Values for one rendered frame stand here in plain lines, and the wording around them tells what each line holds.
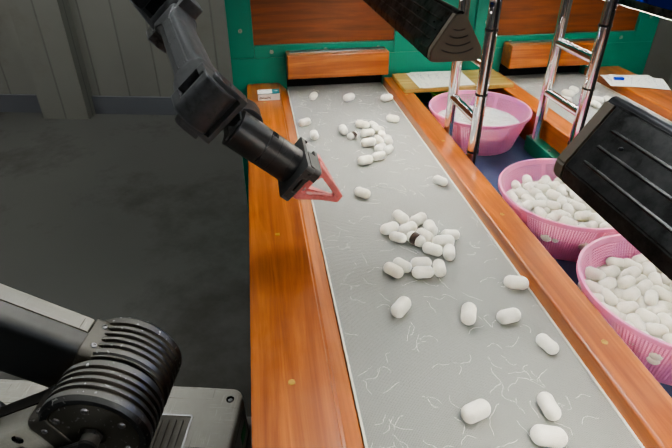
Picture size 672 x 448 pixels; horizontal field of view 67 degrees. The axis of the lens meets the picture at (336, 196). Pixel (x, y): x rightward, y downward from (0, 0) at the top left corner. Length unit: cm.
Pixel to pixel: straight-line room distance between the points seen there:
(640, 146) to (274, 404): 44
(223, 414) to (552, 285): 59
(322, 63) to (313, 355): 101
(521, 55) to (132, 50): 247
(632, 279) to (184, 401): 78
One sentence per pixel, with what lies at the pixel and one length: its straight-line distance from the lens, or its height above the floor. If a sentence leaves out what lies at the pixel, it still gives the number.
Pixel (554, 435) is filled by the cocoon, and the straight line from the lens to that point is 64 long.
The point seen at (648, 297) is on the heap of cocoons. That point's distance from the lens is 89.
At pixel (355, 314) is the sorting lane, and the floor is 74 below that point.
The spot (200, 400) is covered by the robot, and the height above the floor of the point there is 47.
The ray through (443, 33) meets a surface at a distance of 78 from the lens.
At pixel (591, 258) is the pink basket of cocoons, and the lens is 92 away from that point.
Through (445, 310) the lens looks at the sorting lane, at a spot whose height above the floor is 74.
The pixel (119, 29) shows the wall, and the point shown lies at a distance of 348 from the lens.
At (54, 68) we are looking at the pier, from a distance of 363.
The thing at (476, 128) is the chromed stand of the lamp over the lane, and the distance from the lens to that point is 112.
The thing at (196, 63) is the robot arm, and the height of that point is 105.
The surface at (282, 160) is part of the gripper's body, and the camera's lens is 73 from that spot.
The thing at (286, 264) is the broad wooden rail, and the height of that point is 77.
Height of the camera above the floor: 126
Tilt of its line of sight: 31 degrees down
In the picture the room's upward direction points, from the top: straight up
